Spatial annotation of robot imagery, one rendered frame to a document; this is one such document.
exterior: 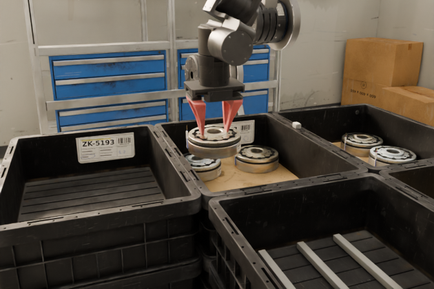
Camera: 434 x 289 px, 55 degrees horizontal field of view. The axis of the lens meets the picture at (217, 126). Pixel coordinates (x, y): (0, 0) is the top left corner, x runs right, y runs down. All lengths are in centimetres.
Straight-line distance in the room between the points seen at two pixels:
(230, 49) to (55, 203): 46
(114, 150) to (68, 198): 16
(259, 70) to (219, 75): 236
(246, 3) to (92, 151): 47
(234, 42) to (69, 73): 207
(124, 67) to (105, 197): 191
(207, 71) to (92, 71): 198
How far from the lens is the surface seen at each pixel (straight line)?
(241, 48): 68
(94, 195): 89
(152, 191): 88
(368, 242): 75
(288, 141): 96
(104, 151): 97
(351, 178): 72
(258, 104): 316
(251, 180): 92
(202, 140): 78
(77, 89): 271
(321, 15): 446
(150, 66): 277
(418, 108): 382
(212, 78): 75
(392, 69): 426
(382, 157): 103
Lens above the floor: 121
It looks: 17 degrees down
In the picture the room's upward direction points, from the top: straight up
